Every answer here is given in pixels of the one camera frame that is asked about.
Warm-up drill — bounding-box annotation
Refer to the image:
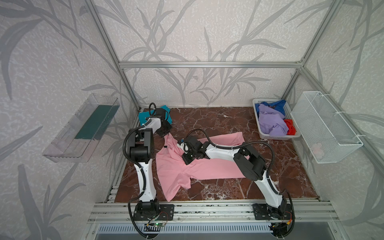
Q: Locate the pink t-shirt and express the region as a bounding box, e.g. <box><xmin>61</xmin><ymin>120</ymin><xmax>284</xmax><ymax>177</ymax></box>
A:
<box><xmin>156</xmin><ymin>134</ymin><xmax>245</xmax><ymax>202</ymax></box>

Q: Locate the purple t-shirt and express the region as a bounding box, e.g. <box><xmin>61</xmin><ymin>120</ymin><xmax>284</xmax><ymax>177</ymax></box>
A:
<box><xmin>259</xmin><ymin>104</ymin><xmax>288</xmax><ymax>137</ymax></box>

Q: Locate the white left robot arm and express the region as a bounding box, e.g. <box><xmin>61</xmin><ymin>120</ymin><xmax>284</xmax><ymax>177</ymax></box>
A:
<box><xmin>123</xmin><ymin>107</ymin><xmax>172</xmax><ymax>221</ymax></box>

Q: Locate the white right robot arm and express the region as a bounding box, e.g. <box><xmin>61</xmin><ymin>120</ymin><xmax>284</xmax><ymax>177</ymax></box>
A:
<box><xmin>178</xmin><ymin>136</ymin><xmax>294</xmax><ymax>224</ymax></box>

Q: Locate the folded teal t-shirt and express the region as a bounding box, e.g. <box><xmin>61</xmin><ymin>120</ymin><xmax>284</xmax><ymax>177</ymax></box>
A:
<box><xmin>139</xmin><ymin>105</ymin><xmax>173</xmax><ymax>125</ymax></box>

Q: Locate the blue t-shirt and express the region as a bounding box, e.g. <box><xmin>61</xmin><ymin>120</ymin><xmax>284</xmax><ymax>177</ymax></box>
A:
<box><xmin>255</xmin><ymin>100</ymin><xmax>286</xmax><ymax>116</ymax></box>

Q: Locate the red t-shirt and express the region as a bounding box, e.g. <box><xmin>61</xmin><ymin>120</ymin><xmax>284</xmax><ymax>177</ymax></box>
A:
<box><xmin>284</xmin><ymin>119</ymin><xmax>297</xmax><ymax>136</ymax></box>

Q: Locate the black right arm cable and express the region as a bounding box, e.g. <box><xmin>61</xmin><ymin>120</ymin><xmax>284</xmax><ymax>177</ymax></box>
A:
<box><xmin>183</xmin><ymin>128</ymin><xmax>296</xmax><ymax>238</ymax></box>

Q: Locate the clear acrylic wall shelf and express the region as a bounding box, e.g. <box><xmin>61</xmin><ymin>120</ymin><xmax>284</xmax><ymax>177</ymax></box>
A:
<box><xmin>43</xmin><ymin>94</ymin><xmax>120</xmax><ymax>163</ymax></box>

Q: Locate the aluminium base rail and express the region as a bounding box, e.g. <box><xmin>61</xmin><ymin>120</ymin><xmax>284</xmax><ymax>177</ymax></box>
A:
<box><xmin>81</xmin><ymin>199</ymin><xmax>348</xmax><ymax>240</ymax></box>

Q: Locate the white wire mesh basket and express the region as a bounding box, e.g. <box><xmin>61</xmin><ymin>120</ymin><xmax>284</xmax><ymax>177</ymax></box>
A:
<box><xmin>292</xmin><ymin>91</ymin><xmax>364</xmax><ymax>164</ymax></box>

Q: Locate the aluminium cage frame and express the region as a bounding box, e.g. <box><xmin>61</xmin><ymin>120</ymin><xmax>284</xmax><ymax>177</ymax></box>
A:
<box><xmin>89</xmin><ymin>1</ymin><xmax>384</xmax><ymax>240</ymax></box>

